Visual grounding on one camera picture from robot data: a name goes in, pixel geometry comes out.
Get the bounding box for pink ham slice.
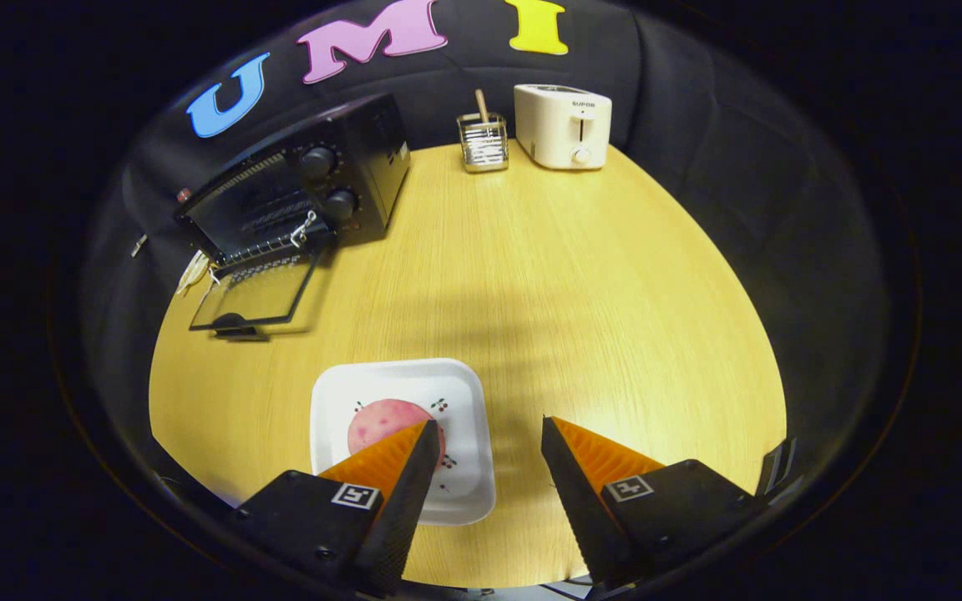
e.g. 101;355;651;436
347;398;447;468

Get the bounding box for white square plate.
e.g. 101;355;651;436
310;358;497;527

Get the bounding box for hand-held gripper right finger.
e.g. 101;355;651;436
541;416;770;589

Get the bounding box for white bread toaster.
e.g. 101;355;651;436
514;83;613;171

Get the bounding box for black toaster oven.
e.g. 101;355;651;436
174;92;411;341

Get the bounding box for metal mesh utensil holder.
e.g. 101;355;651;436
457;113;510;174

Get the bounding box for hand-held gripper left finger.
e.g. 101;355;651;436
226;419;442;598

